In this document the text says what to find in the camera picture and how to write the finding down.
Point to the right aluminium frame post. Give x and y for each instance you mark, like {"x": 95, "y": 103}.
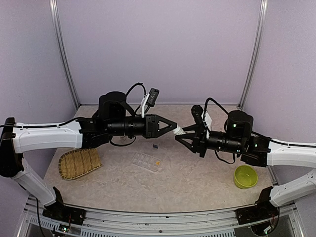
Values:
{"x": 255, "y": 53}

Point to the left aluminium frame post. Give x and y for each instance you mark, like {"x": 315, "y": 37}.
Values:
{"x": 62, "y": 51}

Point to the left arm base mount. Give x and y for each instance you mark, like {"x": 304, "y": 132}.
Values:
{"x": 61, "y": 212}

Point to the clear plastic pill organizer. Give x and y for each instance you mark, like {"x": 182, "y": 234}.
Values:
{"x": 147, "y": 156}

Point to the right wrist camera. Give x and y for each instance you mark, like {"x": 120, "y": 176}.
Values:
{"x": 201, "y": 117}

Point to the front aluminium rail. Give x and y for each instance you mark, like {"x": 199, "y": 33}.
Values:
{"x": 106, "y": 223}

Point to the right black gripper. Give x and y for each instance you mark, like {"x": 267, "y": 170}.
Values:
{"x": 199, "y": 141}

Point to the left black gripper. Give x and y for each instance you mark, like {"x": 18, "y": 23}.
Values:
{"x": 152, "y": 126}

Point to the green plastic bowl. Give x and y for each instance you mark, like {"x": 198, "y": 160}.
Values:
{"x": 245, "y": 177}

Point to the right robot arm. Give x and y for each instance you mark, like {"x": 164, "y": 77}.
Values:
{"x": 254, "y": 149}

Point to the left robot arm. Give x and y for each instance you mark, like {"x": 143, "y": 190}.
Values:
{"x": 114, "y": 117}

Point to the woven bamboo tray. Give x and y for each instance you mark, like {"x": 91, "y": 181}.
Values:
{"x": 77, "y": 163}

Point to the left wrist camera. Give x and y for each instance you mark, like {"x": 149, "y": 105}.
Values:
{"x": 148, "y": 101}

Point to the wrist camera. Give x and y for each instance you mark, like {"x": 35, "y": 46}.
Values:
{"x": 201, "y": 117}
{"x": 148, "y": 101}

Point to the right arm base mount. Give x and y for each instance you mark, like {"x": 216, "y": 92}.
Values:
{"x": 255, "y": 213}

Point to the aluminium frame post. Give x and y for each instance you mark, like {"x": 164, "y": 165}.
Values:
{"x": 255, "y": 53}
{"x": 62, "y": 51}

